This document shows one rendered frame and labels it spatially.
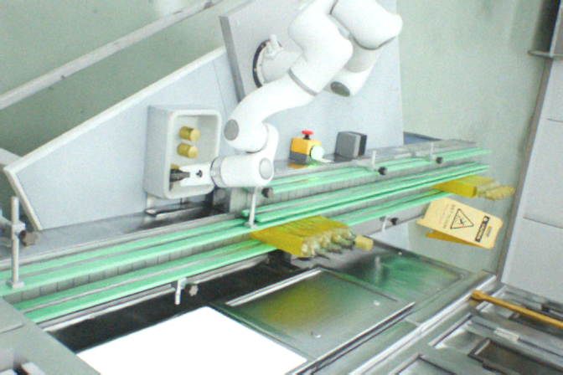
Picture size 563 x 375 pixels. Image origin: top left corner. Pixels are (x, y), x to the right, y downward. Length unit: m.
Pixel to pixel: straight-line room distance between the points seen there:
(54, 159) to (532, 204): 6.55
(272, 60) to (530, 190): 5.98
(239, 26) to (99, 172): 0.54
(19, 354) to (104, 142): 0.89
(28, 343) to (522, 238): 7.14
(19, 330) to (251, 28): 1.20
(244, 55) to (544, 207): 6.07
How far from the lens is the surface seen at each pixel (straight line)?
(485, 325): 1.74
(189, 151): 1.50
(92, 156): 1.41
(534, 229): 7.47
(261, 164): 1.27
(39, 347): 0.59
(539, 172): 7.36
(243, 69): 1.64
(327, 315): 1.49
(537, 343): 1.71
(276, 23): 1.74
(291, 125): 1.90
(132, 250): 1.32
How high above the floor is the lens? 1.89
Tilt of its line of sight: 36 degrees down
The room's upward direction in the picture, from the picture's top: 108 degrees clockwise
